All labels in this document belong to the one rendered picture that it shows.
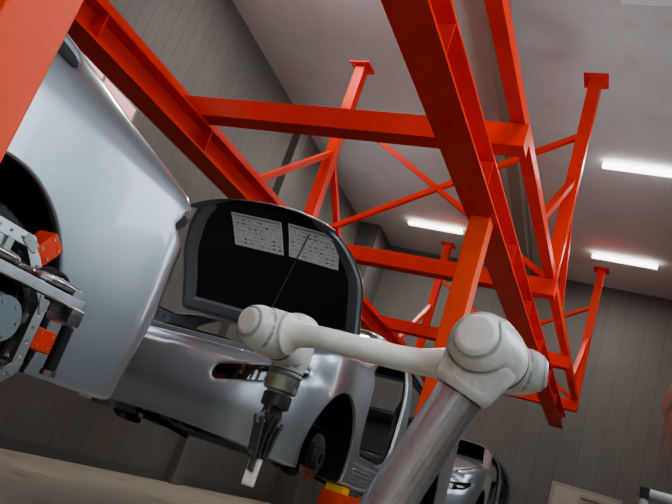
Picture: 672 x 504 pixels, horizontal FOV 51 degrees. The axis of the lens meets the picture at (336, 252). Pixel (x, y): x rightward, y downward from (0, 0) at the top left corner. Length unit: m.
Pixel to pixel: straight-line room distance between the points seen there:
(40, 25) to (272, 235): 3.83
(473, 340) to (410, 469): 0.28
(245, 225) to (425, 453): 4.14
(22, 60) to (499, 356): 1.16
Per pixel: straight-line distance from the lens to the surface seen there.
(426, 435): 1.46
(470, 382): 1.44
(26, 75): 1.69
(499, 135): 5.17
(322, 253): 5.19
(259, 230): 5.39
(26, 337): 2.37
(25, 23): 1.69
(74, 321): 2.17
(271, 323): 1.68
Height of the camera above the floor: 0.71
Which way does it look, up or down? 17 degrees up
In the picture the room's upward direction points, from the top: 19 degrees clockwise
